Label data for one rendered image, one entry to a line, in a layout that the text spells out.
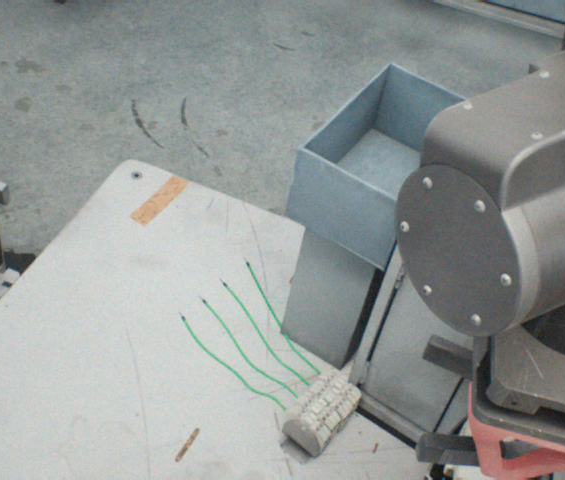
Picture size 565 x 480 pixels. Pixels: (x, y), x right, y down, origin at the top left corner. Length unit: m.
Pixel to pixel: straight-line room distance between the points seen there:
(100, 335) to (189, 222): 0.20
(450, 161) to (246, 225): 0.79
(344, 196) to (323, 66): 1.97
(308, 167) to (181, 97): 1.76
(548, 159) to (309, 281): 0.61
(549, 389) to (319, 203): 0.42
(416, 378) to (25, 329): 0.41
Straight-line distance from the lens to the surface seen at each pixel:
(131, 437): 0.86
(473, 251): 0.26
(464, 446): 0.43
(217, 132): 2.37
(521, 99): 0.27
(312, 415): 0.84
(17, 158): 2.27
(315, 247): 0.81
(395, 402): 0.87
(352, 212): 0.73
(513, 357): 0.36
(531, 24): 2.91
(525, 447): 0.45
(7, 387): 0.90
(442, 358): 0.46
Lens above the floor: 1.53
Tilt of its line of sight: 47 degrees down
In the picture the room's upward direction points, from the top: 12 degrees clockwise
